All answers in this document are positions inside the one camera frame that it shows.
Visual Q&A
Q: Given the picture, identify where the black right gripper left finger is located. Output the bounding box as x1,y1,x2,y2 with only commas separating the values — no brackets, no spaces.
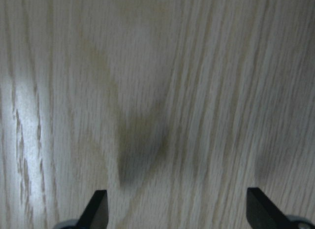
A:
76,190,109,229

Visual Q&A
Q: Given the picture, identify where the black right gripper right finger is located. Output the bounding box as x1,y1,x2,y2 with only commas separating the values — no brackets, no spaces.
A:
247,188,292,229

